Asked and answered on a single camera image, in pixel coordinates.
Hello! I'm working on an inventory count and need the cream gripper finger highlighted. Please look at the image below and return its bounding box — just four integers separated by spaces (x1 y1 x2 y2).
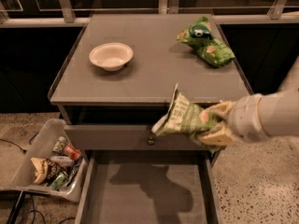
206 101 235 116
198 126 234 146

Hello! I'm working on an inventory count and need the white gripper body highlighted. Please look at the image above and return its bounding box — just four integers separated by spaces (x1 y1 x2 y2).
227 94 270 143

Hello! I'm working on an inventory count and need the green jalapeno chip bag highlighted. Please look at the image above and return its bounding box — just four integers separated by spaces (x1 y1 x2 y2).
151 86 229 152

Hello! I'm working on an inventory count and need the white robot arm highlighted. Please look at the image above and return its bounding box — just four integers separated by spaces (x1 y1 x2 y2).
198 58 299 146

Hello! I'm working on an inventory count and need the round metal drawer knob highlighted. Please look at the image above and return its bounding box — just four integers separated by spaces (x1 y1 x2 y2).
147 135 156 146

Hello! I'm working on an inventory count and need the green chip bag with bear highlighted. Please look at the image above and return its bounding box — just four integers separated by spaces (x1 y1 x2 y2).
177 17 235 67

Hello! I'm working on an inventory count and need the grey top drawer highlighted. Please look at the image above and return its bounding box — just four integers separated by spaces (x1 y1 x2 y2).
64 124 206 150

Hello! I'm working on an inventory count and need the grey drawer cabinet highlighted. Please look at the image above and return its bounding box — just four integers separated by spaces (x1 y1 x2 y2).
47 13 257 224

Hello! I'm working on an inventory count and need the grey open middle drawer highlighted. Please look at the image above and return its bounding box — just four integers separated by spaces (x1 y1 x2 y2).
75 151 223 224

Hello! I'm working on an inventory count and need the brown snack bag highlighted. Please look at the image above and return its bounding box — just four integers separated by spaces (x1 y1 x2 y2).
31 158 64 184

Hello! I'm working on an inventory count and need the white paper bowl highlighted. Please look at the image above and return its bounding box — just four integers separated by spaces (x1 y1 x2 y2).
89 43 134 72

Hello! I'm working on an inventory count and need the red orange soda can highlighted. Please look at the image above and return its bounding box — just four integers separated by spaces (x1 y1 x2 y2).
64 144 81 161

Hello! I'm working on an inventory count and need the dark snack wrapper in bin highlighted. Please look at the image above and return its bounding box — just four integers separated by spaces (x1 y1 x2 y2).
66 157 83 186

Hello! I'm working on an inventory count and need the silver drink can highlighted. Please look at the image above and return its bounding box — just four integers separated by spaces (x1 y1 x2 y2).
50 156 74 167

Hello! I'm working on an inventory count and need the green soda can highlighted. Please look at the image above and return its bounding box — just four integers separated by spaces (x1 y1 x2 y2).
52 136 67 154

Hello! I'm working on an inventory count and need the green can in bin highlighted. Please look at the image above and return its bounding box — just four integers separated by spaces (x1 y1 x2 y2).
50 171 68 190

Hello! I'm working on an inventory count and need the clear plastic storage bin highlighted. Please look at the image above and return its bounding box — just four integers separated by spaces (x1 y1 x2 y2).
8 119 87 203

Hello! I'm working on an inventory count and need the metal window railing frame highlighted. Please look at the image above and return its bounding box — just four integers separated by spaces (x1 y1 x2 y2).
0 0 299 27

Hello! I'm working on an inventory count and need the black cable on floor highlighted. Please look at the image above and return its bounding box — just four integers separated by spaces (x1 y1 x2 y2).
0 131 40 154

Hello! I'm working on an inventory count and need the blue cable on floor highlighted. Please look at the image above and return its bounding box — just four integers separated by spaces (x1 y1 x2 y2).
17 194 77 224

